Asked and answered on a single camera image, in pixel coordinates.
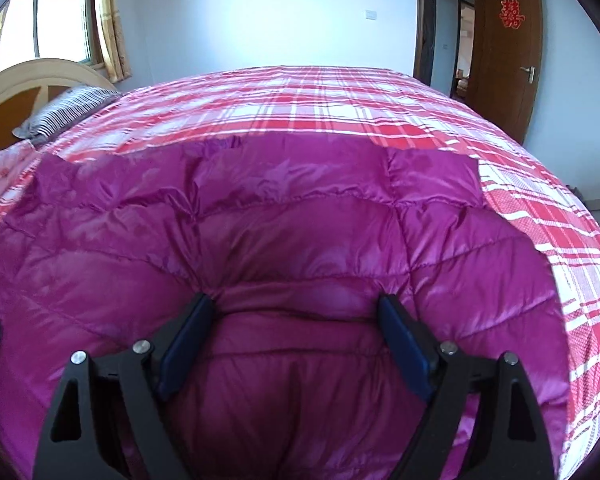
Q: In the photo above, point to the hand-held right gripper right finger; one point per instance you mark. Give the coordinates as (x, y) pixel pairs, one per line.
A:
(405, 350)

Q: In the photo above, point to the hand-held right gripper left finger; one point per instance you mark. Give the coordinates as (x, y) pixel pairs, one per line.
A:
(185, 350)

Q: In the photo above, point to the magenta quilted down jacket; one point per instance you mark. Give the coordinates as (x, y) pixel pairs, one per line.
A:
(280, 235)

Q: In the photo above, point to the pink checked pillow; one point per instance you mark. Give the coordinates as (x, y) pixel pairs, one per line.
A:
(2, 175)

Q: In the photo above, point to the wooden arched headboard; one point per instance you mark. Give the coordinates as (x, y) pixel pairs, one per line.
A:
(10, 110)

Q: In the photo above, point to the grey striped pillow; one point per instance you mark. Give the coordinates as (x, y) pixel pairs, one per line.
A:
(65, 110)

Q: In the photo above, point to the red plaid bed sheet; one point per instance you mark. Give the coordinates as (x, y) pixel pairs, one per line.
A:
(330, 105)

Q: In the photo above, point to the brown wooden door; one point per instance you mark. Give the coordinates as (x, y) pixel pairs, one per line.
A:
(505, 100)

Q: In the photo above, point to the window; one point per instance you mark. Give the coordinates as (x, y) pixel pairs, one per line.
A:
(60, 15)

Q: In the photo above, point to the red paper door decoration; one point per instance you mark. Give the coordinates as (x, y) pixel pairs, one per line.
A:
(511, 13)

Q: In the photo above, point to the brown door frame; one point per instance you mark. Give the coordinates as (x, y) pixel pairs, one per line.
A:
(425, 35)

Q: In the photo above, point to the white wall switch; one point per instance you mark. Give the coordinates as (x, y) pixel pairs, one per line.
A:
(371, 14)

